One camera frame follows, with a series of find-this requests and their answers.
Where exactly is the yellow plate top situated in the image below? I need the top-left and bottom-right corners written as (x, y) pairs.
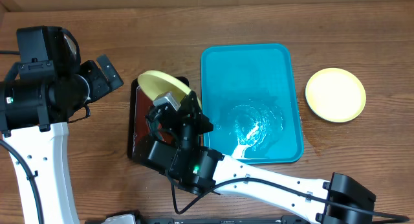
top-left (137, 70), bottom-right (192, 106)

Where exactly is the yellow plate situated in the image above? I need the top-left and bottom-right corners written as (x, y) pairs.
top-left (137, 70), bottom-right (192, 106)
top-left (305, 68), bottom-right (367, 123)

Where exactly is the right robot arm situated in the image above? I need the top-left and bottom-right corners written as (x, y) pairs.
top-left (131, 91), bottom-right (376, 223)

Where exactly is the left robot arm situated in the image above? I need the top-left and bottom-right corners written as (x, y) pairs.
top-left (1, 26), bottom-right (123, 223)

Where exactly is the black tray with red water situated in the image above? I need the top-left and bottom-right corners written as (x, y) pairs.
top-left (126, 76), bottom-right (190, 161)

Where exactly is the teal plastic tray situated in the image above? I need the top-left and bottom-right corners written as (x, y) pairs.
top-left (201, 43), bottom-right (304, 164)

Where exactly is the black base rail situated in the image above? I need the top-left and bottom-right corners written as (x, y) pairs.
top-left (85, 210), bottom-right (309, 224)

